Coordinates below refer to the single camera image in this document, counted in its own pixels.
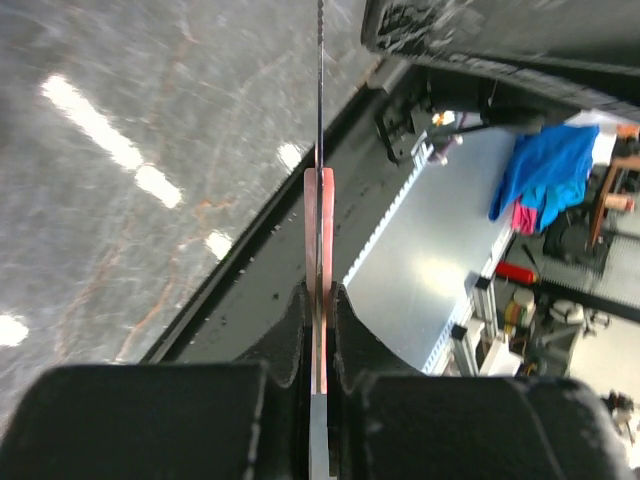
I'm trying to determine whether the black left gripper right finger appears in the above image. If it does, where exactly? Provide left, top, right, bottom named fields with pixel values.
left=327, top=284, right=634, bottom=479

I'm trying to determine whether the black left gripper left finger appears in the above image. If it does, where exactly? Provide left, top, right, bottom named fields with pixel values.
left=1, top=285, right=311, bottom=479

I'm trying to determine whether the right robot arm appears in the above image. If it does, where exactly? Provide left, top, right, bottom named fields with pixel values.
left=361, top=1, right=639, bottom=123

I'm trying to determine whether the red cylinder below table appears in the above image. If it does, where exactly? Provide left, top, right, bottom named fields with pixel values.
left=495, top=261, right=538, bottom=286

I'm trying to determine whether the pink cloth below table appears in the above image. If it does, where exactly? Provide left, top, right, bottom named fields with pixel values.
left=511, top=197, right=538, bottom=235

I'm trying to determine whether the blue cloth below table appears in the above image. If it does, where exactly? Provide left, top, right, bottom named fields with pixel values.
left=488, top=125, right=600, bottom=232

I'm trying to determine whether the aluminium frame bar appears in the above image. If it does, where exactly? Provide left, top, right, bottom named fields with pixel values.
left=422, top=276, right=499, bottom=376

